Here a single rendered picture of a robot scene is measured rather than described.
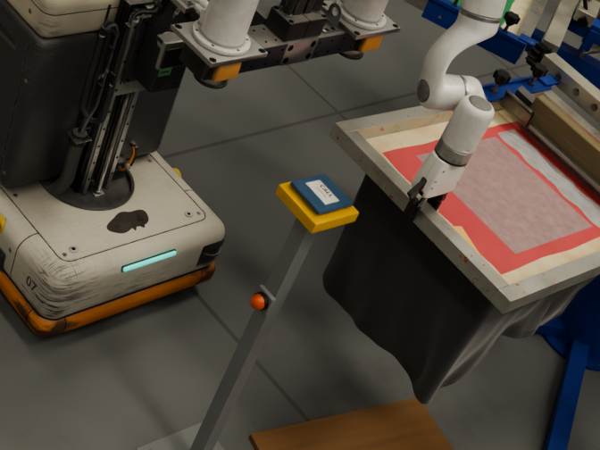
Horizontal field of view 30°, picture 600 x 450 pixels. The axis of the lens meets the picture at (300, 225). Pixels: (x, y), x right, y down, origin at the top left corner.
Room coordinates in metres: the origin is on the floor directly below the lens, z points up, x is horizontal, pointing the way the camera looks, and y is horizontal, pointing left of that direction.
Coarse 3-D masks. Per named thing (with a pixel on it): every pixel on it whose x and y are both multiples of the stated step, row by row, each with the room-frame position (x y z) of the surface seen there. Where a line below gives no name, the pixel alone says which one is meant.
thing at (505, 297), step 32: (352, 128) 2.17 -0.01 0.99; (384, 128) 2.25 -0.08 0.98; (416, 128) 2.35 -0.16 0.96; (384, 160) 2.10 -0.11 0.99; (416, 224) 1.98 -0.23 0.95; (448, 224) 1.98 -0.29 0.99; (448, 256) 1.92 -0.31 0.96; (480, 256) 1.92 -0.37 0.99; (480, 288) 1.86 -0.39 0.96; (512, 288) 1.86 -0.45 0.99; (544, 288) 1.91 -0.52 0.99
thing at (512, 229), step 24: (504, 192) 2.25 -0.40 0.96; (528, 192) 2.30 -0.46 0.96; (552, 192) 2.34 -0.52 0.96; (456, 216) 2.07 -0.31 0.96; (480, 216) 2.11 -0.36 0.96; (504, 216) 2.16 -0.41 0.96; (528, 216) 2.20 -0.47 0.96; (552, 216) 2.24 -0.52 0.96; (576, 216) 2.29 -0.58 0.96; (480, 240) 2.03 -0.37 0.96; (504, 240) 2.07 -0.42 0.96; (528, 240) 2.11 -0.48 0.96; (552, 240) 2.15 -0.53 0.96; (576, 240) 2.19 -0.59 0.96; (504, 264) 1.98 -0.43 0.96
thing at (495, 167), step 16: (496, 128) 2.52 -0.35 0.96; (512, 128) 2.56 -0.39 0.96; (432, 144) 2.31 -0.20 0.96; (480, 144) 2.41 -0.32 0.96; (496, 144) 2.44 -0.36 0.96; (400, 160) 2.19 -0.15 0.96; (416, 160) 2.22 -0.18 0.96; (480, 160) 2.34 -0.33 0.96; (496, 160) 2.37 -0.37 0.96; (512, 160) 2.41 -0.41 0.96; (464, 176) 2.24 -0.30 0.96; (480, 176) 2.27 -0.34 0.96; (496, 176) 2.30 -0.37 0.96; (512, 176) 2.34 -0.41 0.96; (528, 176) 2.37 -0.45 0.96; (544, 176) 2.40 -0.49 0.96; (464, 192) 2.18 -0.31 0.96; (480, 192) 2.21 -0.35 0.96; (496, 192) 2.24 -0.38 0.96
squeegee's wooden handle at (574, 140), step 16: (544, 96) 2.58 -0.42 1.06; (544, 112) 2.54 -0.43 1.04; (560, 112) 2.53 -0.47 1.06; (544, 128) 2.53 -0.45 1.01; (560, 128) 2.51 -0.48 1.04; (576, 128) 2.50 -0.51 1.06; (560, 144) 2.49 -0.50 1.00; (576, 144) 2.47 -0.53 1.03; (592, 144) 2.46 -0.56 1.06; (576, 160) 2.46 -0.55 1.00; (592, 160) 2.44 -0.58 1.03; (592, 176) 2.43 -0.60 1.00
